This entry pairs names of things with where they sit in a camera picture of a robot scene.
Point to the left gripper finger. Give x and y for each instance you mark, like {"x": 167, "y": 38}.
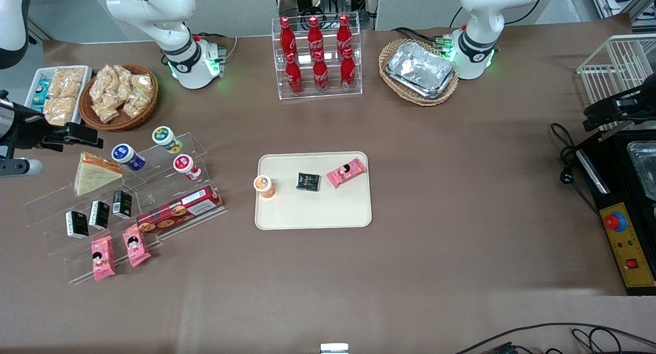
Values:
{"x": 599, "y": 124}
{"x": 602, "y": 110}

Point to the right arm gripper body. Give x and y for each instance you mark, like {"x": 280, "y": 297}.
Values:
{"x": 26, "y": 130}

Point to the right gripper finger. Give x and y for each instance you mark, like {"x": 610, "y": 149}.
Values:
{"x": 56, "y": 142}
{"x": 82, "y": 133}

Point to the triangle sandwich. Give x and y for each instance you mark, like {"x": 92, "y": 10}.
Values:
{"x": 95, "y": 177}

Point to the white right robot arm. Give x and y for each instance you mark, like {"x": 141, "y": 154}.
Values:
{"x": 174, "y": 36}

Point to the white rectangular snack tray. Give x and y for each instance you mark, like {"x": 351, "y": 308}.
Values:
{"x": 82, "y": 105}

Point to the silver foil tray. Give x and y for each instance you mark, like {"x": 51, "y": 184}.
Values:
{"x": 435, "y": 94}
{"x": 421, "y": 66}

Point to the beige plastic tray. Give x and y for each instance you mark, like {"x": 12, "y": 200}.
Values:
{"x": 318, "y": 210}

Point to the clear bag of crackers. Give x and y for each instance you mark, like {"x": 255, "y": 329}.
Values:
{"x": 60, "y": 110}
{"x": 67, "y": 82}

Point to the clear bag of fried snacks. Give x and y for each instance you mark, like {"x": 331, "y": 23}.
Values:
{"x": 106, "y": 112}
{"x": 138, "y": 95}
{"x": 101, "y": 85}
{"x": 123, "y": 85}

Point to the black sealing machine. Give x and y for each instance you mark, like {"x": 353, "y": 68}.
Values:
{"x": 610, "y": 159}

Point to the blue snack packet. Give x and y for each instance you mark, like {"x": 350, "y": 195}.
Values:
{"x": 41, "y": 91}

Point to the brown wicker basket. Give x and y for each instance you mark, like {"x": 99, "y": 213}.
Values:
{"x": 123, "y": 122}

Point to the blue lid cup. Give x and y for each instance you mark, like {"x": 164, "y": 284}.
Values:
{"x": 127, "y": 156}

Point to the clear container in machine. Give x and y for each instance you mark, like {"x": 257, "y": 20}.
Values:
{"x": 644, "y": 169}

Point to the small black carton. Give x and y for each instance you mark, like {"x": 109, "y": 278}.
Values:
{"x": 122, "y": 204}
{"x": 77, "y": 225}
{"x": 99, "y": 214}

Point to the green lid cup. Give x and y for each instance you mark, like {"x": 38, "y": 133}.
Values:
{"x": 166, "y": 139}

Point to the red emergency stop button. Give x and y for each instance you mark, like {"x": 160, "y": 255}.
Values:
{"x": 615, "y": 222}

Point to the clear acrylic stepped stand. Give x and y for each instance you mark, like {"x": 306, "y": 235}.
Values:
{"x": 169, "y": 190}

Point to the red lid cup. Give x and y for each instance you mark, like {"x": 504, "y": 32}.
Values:
{"x": 186, "y": 166}

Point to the red cookie box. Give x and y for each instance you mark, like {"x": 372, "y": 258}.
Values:
{"x": 179, "y": 210}

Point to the pink snack packet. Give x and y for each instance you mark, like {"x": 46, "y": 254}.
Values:
{"x": 102, "y": 257}
{"x": 346, "y": 172}
{"x": 136, "y": 245}

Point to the orange lid cup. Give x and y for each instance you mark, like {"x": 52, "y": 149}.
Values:
{"x": 264, "y": 186}

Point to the light wicker basket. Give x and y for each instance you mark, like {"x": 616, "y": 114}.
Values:
{"x": 394, "y": 90}

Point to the red cola bottle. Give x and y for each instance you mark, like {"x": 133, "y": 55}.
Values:
{"x": 344, "y": 35}
{"x": 288, "y": 39}
{"x": 348, "y": 72}
{"x": 315, "y": 36}
{"x": 294, "y": 77}
{"x": 321, "y": 75}

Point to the black square snack packet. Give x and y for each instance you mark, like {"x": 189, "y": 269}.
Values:
{"x": 308, "y": 182}

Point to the clear acrylic bottle rack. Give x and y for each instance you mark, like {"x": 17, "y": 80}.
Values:
{"x": 318, "y": 95}

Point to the small silver metal block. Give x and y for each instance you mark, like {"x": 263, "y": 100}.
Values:
{"x": 334, "y": 349}

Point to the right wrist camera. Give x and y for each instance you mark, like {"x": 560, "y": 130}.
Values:
{"x": 20, "y": 167}

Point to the aluminium frame rack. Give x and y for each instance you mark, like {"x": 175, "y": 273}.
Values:
{"x": 620, "y": 0}

